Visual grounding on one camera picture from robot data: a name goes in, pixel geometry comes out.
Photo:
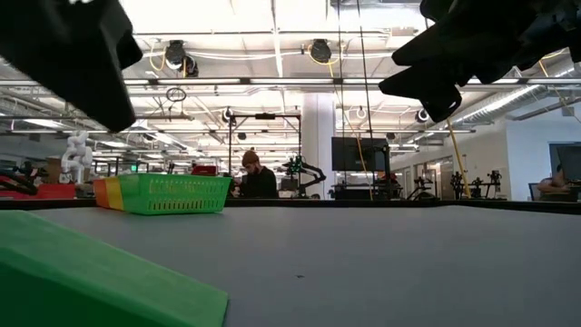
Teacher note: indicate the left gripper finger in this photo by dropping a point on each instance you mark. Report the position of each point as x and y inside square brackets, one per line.
[81, 77]

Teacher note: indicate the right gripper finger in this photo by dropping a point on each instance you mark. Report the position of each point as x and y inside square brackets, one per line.
[445, 43]
[422, 82]

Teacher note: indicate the green rectangular block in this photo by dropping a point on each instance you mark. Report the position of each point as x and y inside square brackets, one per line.
[91, 281]

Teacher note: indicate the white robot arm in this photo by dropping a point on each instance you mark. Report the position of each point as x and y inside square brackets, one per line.
[77, 156]

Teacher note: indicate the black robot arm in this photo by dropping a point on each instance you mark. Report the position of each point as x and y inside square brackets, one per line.
[456, 181]
[313, 172]

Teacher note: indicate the cardboard box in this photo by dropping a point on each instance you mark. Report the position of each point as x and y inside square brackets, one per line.
[53, 169]

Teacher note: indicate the black monitor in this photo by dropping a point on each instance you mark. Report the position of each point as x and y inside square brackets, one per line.
[354, 154]

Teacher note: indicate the white building column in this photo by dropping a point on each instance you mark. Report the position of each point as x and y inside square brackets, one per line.
[318, 122]

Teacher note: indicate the orange plastic basket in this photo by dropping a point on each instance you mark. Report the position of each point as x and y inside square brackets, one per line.
[100, 193]

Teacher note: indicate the yellow plastic basket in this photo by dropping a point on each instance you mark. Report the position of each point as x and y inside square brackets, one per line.
[113, 193]

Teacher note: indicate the red bin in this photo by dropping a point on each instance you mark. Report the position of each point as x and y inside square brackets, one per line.
[45, 191]

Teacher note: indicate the long ceiling light bar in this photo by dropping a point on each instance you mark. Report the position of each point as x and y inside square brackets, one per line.
[290, 81]

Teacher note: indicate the green plastic basket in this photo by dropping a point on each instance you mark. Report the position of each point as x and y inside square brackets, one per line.
[172, 195]

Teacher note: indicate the small red box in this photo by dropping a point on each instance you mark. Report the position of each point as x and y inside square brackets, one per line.
[204, 170]

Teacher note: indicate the person at desk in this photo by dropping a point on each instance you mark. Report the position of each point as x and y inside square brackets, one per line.
[549, 186]

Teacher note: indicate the person with beanie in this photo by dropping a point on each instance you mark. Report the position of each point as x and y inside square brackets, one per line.
[258, 184]

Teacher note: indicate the silver ventilation duct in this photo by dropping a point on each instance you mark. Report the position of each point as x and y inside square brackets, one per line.
[499, 106]

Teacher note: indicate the black table frame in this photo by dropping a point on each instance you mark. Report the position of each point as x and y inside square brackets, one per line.
[363, 203]

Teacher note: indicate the black metal frame rig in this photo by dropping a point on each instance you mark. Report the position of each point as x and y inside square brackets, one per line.
[265, 116]

